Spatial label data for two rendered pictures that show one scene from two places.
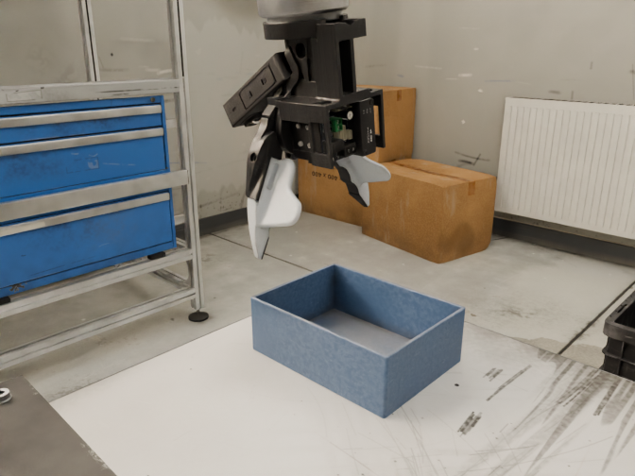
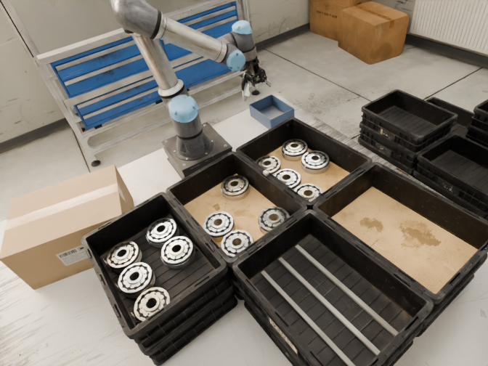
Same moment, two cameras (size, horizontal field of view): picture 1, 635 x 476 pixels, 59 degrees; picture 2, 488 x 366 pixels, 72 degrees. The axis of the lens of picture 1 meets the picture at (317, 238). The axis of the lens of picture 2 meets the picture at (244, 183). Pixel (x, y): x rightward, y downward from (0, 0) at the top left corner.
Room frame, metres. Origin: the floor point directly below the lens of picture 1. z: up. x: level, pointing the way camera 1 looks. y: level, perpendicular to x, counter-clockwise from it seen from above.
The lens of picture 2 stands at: (-0.89, -0.43, 1.70)
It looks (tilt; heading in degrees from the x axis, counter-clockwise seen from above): 43 degrees down; 22
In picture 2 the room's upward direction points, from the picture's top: 11 degrees counter-clockwise
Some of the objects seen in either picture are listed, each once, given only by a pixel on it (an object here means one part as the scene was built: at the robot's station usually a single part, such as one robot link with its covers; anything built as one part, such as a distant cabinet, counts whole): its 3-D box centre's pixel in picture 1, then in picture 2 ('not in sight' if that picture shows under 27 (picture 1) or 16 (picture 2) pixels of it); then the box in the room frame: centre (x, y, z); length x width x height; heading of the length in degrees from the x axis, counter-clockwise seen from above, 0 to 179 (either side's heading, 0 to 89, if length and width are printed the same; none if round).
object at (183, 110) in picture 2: not in sight; (184, 115); (0.19, 0.23, 0.97); 0.13 x 0.12 x 0.14; 36
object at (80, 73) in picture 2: not in sight; (115, 82); (1.17, 1.33, 0.60); 0.72 x 0.03 x 0.56; 136
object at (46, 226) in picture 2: not in sight; (76, 224); (-0.30, 0.53, 0.80); 0.40 x 0.30 x 0.20; 126
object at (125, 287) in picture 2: not in sight; (135, 277); (-0.50, 0.14, 0.86); 0.10 x 0.10 x 0.01
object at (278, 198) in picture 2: not in sight; (234, 210); (-0.21, -0.09, 0.87); 0.40 x 0.30 x 0.11; 52
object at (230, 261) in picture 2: not in sight; (232, 200); (-0.21, -0.09, 0.92); 0.40 x 0.30 x 0.02; 52
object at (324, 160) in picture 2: not in sight; (315, 159); (0.09, -0.33, 0.86); 0.10 x 0.10 x 0.01
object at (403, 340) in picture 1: (354, 329); (271, 112); (0.59, -0.04, 0.74); 0.20 x 0.15 x 0.07; 47
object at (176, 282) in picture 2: not in sight; (155, 262); (-0.44, 0.09, 0.87); 0.40 x 0.30 x 0.11; 52
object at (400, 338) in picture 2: not in sight; (324, 285); (-0.45, -0.41, 0.92); 0.40 x 0.30 x 0.02; 52
